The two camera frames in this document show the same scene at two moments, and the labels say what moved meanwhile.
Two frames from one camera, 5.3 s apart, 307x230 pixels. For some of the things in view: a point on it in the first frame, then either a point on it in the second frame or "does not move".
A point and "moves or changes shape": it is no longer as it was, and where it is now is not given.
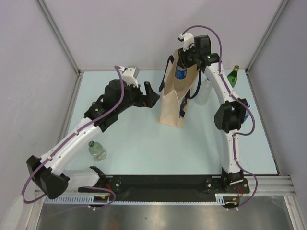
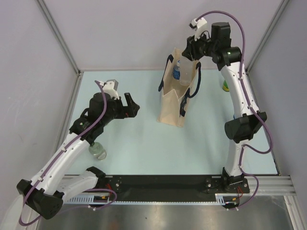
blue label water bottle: [181, 73] moves or changes shape
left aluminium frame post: [59, 35] does not move
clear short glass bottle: [96, 149] does not move
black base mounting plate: [153, 188] does not move
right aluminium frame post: [277, 15] does not move
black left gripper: [152, 97] -> [129, 111]
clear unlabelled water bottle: [204, 93] -> [186, 71]
